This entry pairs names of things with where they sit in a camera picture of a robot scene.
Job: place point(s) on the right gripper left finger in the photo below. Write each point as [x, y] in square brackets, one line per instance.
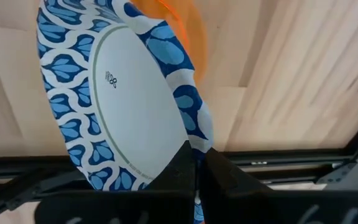
[166, 186]

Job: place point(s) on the blue patterned paper plate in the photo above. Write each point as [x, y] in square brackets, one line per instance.
[135, 93]

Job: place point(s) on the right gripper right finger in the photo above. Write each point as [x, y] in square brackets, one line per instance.
[228, 186]

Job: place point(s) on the orange transparent plastic plate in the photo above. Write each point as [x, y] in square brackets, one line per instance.
[191, 31]

